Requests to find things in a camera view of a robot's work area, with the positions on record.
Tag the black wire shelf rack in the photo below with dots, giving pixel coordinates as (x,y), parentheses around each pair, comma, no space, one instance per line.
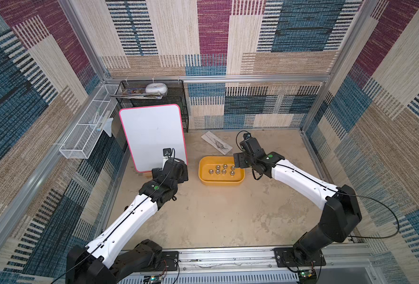
(176,95)

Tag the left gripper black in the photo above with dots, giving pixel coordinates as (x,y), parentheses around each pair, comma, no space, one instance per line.
(155,172)

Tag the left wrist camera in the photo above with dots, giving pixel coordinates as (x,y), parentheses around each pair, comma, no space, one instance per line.
(168,153)

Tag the wooden whiteboard easel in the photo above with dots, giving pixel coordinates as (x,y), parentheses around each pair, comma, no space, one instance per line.
(148,174)

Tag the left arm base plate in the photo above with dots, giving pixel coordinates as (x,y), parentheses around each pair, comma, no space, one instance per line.
(165,261)

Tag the clear packet with card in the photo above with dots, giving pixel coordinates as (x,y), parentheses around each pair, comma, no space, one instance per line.
(217,143)

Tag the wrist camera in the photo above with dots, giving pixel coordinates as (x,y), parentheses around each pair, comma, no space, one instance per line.
(251,146)
(168,153)

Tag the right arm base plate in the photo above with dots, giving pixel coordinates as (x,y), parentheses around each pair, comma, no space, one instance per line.
(288,257)

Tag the white wire wall basket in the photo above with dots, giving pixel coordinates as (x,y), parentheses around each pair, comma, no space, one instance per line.
(94,121)

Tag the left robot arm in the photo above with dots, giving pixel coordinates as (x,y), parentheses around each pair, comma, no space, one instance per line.
(102,261)

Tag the yellow plastic storage box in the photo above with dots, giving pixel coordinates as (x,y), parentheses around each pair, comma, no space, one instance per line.
(210,162)

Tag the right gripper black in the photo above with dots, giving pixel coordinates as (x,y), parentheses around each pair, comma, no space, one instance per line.
(239,159)

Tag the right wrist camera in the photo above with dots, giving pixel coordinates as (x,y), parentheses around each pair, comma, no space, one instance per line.
(251,146)

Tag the magazine on shelf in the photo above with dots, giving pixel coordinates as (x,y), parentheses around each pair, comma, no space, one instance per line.
(136,93)

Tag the pink framed whiteboard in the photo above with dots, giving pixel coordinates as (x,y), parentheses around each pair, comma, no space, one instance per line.
(151,129)

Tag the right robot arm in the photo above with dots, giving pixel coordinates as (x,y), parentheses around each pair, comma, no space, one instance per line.
(336,210)

